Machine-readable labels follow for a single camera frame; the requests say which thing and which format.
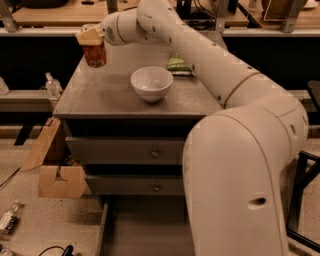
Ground green chip bag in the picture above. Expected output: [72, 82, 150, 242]
[166, 53, 192, 76]

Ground plastic bottle on floor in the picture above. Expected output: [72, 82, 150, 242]
[0, 200, 21, 236]

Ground white ceramic bowl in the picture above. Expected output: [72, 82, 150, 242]
[130, 66, 173, 102]

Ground grey top drawer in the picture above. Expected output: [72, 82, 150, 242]
[66, 137, 184, 165]

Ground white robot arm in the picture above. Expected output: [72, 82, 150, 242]
[76, 0, 308, 256]

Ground brown cardboard box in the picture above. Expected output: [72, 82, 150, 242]
[21, 118, 88, 199]

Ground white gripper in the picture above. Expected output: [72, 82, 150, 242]
[76, 13, 121, 46]

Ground grey open bottom drawer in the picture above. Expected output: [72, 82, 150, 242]
[95, 196, 195, 256]

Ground red coke can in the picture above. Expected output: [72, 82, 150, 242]
[82, 43, 107, 68]

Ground clear plastic bottle on shelf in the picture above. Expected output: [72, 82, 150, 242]
[45, 73, 63, 97]

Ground black chair frame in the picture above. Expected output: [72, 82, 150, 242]
[286, 80, 320, 253]

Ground black cable on floor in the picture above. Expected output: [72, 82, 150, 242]
[38, 245, 74, 256]

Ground grey middle drawer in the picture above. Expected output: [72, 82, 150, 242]
[85, 175, 184, 196]

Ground wooden desk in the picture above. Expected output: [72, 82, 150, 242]
[12, 0, 249, 27]

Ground black cables on desk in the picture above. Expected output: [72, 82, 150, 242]
[176, 0, 218, 32]

